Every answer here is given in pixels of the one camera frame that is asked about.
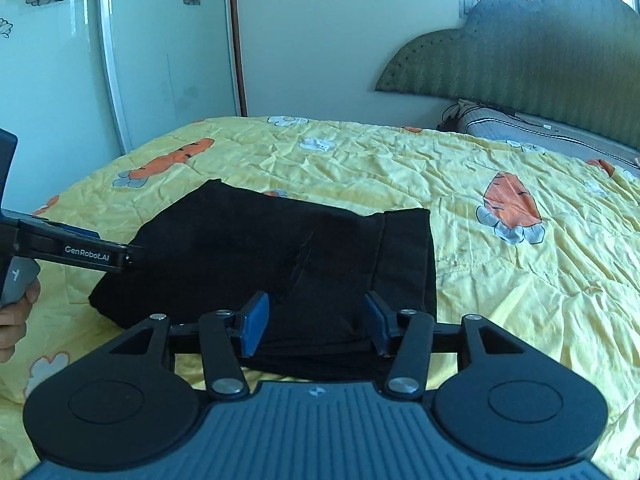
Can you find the person's left hand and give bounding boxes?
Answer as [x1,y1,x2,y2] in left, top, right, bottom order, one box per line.
[0,277,43,364]

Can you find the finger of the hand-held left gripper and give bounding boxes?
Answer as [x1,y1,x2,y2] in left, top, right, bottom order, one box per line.
[17,215,149,274]

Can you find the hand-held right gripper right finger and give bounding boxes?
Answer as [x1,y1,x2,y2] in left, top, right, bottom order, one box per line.
[364,290,528,402]

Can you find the flower printed wardrobe door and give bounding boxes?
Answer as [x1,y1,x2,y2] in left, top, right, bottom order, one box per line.
[96,0,247,153]
[0,0,128,221]

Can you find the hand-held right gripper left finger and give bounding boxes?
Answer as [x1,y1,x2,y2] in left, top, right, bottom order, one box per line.
[106,290,271,402]

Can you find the grey bed pillow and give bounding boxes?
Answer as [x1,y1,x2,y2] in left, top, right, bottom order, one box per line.
[437,101,640,167]

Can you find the yellow carrot printed blanket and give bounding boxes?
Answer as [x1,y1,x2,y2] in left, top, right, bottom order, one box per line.
[0,116,640,461]

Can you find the green padded headboard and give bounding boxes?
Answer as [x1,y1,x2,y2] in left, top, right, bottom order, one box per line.
[375,0,640,152]

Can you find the black pants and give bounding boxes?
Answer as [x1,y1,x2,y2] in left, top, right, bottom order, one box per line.
[88,178,437,384]

